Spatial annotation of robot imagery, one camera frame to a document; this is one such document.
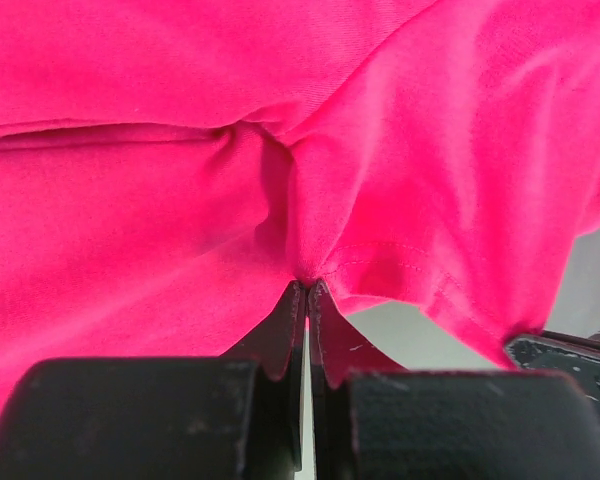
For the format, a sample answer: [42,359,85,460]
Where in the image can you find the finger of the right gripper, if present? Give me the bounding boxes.
[505,332,600,415]

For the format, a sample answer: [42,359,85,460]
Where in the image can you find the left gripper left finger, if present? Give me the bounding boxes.
[0,282,307,479]

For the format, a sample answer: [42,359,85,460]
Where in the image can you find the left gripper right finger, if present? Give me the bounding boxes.
[307,282,600,480]

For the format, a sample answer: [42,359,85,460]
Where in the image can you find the pink t shirt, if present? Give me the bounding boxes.
[0,1,600,410]

